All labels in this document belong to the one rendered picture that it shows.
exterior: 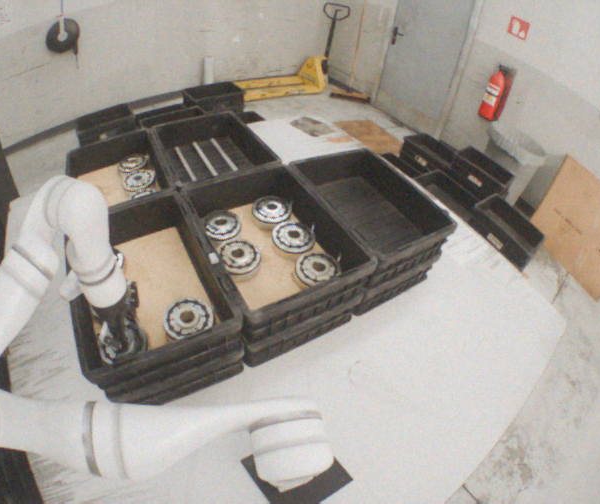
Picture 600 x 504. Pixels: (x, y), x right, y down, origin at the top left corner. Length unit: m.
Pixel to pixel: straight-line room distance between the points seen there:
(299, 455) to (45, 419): 0.29
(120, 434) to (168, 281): 0.47
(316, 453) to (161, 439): 0.16
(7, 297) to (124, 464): 0.22
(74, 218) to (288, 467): 0.36
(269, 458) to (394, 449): 0.44
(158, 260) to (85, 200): 0.42
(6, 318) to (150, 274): 0.45
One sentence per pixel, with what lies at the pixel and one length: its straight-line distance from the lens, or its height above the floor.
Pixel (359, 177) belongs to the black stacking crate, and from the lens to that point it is 1.12.
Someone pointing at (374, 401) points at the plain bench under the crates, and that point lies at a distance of 0.79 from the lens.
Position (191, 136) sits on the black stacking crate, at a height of 0.86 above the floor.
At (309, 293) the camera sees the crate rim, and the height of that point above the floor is 0.93.
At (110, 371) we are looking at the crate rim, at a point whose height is 0.93.
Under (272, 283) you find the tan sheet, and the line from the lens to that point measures 0.74.
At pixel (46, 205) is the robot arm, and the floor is 1.18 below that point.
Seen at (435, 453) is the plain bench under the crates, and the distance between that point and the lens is 0.82.
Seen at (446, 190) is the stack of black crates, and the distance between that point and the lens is 2.17.
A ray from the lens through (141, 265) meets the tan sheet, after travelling 0.80.
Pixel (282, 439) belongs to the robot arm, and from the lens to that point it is 0.38.
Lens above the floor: 1.41
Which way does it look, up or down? 46 degrees down
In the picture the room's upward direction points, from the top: 10 degrees clockwise
